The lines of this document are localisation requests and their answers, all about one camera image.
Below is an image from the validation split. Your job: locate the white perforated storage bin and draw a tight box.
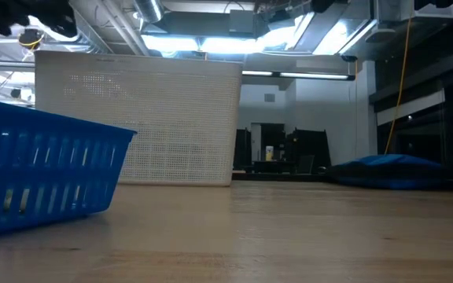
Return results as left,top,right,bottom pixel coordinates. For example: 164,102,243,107
34,50,244,187

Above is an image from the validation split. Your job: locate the ceiling light strip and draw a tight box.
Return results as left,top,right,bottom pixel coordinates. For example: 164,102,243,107
241,69,355,82

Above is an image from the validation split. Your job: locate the blue first aid pouch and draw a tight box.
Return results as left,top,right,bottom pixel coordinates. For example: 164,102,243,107
327,153,446,192

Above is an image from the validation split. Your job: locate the blue plastic slotted basket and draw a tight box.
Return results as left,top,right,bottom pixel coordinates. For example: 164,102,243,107
0,94,137,239

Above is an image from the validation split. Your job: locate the silver spiral ventilation duct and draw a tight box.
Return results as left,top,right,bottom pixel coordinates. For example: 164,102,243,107
134,0,164,24

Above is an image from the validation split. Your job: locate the yellow extension cable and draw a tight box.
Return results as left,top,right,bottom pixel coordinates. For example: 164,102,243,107
383,17,413,155

